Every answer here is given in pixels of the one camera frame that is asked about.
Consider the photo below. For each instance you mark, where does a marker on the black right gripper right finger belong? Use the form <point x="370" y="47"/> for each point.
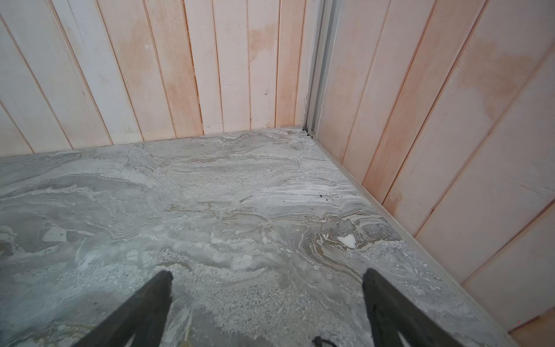
<point x="394" y="319"/>

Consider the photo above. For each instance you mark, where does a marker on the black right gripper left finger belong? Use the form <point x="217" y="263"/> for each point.
<point x="140" y="321"/>

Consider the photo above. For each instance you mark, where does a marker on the aluminium corner post right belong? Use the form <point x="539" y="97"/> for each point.
<point x="323" y="42"/>

